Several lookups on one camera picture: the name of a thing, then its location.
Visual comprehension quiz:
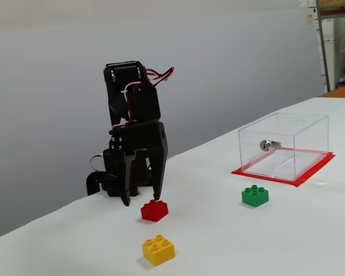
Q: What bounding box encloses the yellow lego brick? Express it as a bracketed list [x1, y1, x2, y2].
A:
[141, 234, 176, 267]

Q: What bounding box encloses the metal shelf frame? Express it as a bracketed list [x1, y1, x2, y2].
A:
[315, 0, 345, 93]

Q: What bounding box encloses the green lego brick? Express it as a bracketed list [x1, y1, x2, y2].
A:
[241, 185, 270, 208]

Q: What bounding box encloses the red white gripper servo cable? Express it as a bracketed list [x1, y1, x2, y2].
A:
[112, 82, 143, 130]

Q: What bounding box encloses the transparent acrylic box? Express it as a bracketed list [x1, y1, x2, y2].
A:
[237, 112, 329, 182]

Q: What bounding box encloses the black table clamp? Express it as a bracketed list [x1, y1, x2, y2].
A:
[86, 171, 108, 197]

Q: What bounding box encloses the silver cam lock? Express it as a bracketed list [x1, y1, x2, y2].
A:
[259, 139, 282, 152]

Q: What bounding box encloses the red lego brick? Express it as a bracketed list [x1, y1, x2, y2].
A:
[140, 199, 169, 223]

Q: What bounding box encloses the orange table top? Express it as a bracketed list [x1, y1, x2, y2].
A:
[318, 86, 345, 99]

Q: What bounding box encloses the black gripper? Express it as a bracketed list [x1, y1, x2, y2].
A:
[108, 121, 170, 207]

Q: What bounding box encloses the red white wrist servo cable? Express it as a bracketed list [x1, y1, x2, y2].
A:
[144, 67, 177, 87]

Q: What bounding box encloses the red white base cable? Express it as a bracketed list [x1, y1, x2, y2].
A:
[89, 154, 104, 174]

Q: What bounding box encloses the red tape mat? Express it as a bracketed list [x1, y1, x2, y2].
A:
[231, 147, 336, 188]

